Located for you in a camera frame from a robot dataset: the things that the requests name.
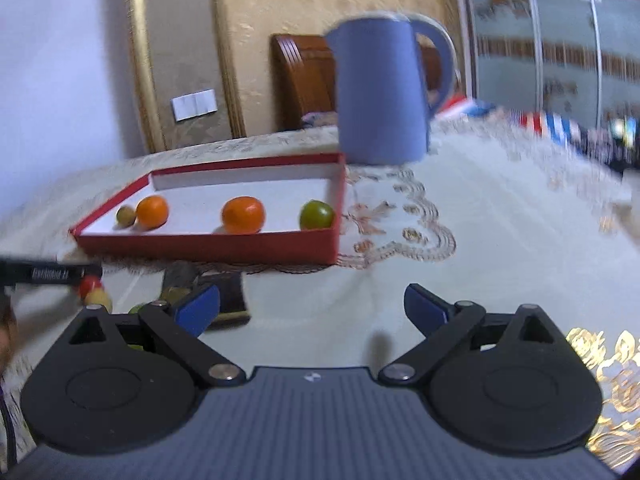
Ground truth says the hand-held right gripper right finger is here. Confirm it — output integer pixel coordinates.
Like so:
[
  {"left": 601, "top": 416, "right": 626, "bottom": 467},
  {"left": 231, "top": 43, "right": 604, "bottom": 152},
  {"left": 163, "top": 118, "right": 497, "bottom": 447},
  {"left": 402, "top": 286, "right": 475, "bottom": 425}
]
[{"left": 377, "top": 282, "right": 563, "bottom": 387}]

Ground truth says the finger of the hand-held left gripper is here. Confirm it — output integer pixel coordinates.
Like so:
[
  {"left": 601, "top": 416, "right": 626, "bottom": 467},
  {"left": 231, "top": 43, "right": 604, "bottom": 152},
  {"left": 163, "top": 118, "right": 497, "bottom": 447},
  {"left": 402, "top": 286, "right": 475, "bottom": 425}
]
[{"left": 69, "top": 261, "right": 104, "bottom": 282}]

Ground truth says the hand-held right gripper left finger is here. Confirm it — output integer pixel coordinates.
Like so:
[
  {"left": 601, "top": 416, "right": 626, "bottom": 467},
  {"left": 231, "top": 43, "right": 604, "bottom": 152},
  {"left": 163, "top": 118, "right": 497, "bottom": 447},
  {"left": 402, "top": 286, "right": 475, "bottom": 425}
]
[{"left": 67, "top": 282, "right": 247, "bottom": 387}]

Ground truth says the red shallow box tray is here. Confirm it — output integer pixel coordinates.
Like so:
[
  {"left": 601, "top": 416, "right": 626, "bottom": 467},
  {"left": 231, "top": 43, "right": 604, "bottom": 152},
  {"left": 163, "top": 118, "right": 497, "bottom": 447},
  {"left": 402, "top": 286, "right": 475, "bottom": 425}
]
[{"left": 70, "top": 152, "right": 348, "bottom": 266}]

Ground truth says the orange mandarin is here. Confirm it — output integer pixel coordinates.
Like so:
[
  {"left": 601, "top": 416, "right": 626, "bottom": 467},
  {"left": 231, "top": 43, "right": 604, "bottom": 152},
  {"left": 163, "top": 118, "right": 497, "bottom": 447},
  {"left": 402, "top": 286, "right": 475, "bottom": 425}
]
[
  {"left": 136, "top": 195, "right": 170, "bottom": 229},
  {"left": 221, "top": 196, "right": 266, "bottom": 235}
]

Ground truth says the green mandarin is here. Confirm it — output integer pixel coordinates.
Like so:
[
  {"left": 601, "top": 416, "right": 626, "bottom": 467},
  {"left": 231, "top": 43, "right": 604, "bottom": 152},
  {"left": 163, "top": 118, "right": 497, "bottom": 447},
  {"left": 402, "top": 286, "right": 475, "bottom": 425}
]
[{"left": 299, "top": 200, "right": 336, "bottom": 231}]

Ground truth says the black box with gold print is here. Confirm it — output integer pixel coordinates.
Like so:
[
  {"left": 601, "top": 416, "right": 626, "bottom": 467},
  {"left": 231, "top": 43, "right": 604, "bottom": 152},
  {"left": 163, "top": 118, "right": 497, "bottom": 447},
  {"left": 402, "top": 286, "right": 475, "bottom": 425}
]
[{"left": 197, "top": 272, "right": 251, "bottom": 331}]

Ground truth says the dark cylinder with gold end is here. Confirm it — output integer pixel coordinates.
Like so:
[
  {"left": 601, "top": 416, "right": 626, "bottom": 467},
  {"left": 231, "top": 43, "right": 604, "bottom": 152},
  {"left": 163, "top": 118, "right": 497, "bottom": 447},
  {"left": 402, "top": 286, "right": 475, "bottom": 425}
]
[{"left": 161, "top": 262, "right": 201, "bottom": 306}]

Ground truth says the cream embroidered tablecloth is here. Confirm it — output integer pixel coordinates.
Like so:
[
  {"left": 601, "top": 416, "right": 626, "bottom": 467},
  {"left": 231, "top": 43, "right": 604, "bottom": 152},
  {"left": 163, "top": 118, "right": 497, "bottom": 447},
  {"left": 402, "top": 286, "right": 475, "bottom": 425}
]
[{"left": 0, "top": 125, "right": 640, "bottom": 471}]

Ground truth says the blue electric kettle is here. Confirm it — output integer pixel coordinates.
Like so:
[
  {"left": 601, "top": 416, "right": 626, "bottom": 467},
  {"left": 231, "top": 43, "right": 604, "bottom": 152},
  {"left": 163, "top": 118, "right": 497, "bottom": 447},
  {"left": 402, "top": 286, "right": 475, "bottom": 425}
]
[{"left": 324, "top": 10, "right": 458, "bottom": 166}]

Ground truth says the colourful clothes pile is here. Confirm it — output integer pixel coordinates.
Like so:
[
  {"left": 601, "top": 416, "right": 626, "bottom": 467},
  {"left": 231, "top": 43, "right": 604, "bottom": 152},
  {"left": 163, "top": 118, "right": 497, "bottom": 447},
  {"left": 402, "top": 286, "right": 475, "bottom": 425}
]
[{"left": 580, "top": 115, "right": 640, "bottom": 166}]

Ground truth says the wooden bed headboard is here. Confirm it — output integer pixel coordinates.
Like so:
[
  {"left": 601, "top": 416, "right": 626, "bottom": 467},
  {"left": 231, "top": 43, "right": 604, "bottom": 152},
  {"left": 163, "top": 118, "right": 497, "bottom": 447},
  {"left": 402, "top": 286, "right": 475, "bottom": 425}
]
[{"left": 271, "top": 34, "right": 341, "bottom": 131}]

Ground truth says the wardrobe with floral sliding doors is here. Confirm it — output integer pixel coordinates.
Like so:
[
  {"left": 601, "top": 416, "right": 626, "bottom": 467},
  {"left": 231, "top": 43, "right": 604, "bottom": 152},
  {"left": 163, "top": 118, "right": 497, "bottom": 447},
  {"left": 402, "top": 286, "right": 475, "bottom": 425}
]
[{"left": 460, "top": 0, "right": 640, "bottom": 136}]

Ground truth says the white wall light switch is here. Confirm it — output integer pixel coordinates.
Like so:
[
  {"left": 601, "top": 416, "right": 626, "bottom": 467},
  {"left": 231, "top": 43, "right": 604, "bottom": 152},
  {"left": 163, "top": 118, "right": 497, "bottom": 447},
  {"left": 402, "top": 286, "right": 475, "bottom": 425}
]
[{"left": 171, "top": 89, "right": 218, "bottom": 122}]

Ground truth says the gold wall frame moulding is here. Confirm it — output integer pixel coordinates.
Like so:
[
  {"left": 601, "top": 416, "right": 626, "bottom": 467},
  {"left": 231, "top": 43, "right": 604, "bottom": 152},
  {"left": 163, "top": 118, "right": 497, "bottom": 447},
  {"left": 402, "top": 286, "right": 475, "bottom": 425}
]
[{"left": 122, "top": 0, "right": 247, "bottom": 153}]

